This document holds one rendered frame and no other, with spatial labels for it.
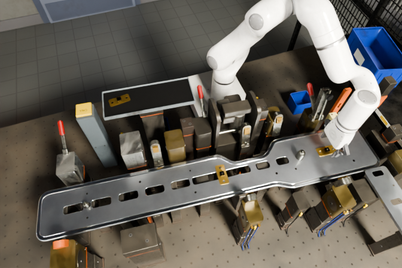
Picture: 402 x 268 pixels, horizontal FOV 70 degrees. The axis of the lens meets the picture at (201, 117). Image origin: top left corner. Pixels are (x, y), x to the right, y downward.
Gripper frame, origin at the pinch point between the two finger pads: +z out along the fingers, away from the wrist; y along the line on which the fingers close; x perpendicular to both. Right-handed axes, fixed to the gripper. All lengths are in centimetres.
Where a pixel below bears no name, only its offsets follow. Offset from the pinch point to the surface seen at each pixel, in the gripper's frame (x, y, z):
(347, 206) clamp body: -6.5, 24.9, -0.2
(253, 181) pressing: -35.2, 6.0, 4.6
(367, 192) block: 8.0, 20.6, 6.3
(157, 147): -70, -13, -5
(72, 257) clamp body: -103, 19, -1
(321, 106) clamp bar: 0.9, -14.7, -7.3
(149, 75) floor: -66, -159, 106
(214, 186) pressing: -51, 5, 5
